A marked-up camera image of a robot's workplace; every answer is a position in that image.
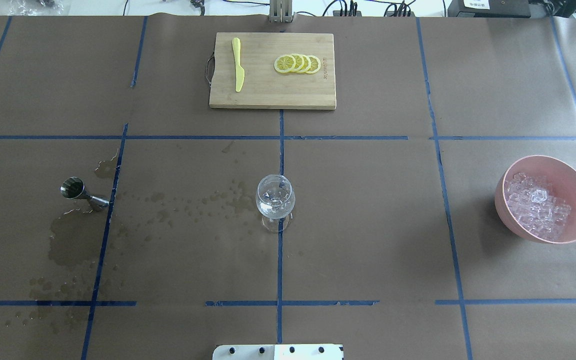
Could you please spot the pink bowl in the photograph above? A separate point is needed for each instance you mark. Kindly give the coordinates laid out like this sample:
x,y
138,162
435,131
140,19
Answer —
x,y
563,178

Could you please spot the yellow plastic knife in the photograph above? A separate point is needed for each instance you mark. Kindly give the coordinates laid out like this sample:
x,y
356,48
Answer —
x,y
236,45

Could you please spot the wooden cutting board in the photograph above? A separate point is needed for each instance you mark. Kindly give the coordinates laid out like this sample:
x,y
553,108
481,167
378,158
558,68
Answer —
x,y
263,87

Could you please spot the clear wine glass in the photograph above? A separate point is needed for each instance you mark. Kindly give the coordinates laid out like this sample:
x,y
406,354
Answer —
x,y
275,200

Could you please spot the aluminium frame post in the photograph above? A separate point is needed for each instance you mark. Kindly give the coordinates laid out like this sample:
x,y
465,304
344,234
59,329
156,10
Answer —
x,y
281,11

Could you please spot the black box device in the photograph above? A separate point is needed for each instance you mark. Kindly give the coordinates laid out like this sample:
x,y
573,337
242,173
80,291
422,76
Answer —
x,y
489,9

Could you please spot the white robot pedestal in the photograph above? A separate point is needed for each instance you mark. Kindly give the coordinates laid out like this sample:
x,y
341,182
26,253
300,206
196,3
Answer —
x,y
304,351

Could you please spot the steel jigger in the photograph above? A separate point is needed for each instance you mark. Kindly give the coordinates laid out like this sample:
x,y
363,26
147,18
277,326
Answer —
x,y
75,188

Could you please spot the clear ice cubes pile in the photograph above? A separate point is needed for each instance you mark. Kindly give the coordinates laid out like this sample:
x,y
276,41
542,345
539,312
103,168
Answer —
x,y
534,204

